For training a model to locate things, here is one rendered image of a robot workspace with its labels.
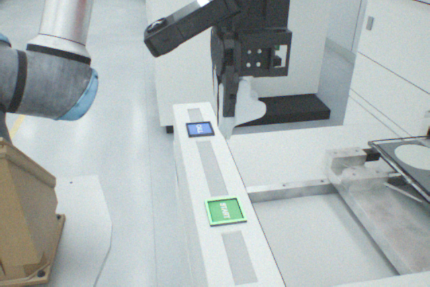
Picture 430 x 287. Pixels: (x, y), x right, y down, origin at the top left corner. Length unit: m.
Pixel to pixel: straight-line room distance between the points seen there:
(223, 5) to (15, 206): 0.42
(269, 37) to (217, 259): 0.29
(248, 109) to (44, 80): 0.40
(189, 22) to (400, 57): 0.82
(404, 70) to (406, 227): 0.51
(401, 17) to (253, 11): 0.76
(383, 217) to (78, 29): 0.66
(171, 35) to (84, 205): 0.53
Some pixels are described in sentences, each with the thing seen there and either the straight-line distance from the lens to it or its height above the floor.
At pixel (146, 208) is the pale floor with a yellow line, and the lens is 2.08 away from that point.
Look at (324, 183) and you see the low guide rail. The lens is 0.86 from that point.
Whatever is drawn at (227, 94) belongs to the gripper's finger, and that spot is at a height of 1.18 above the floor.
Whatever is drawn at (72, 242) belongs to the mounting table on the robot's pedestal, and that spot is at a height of 0.82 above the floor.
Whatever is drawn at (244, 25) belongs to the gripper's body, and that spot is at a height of 1.25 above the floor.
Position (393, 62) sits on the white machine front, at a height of 1.00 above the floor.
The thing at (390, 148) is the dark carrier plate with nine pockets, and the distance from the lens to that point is 0.94.
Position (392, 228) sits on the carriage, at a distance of 0.75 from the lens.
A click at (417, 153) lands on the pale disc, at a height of 0.90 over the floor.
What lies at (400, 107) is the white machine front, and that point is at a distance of 1.16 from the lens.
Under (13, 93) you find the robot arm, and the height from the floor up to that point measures 1.10.
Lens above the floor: 1.35
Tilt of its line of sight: 30 degrees down
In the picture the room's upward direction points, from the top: straight up
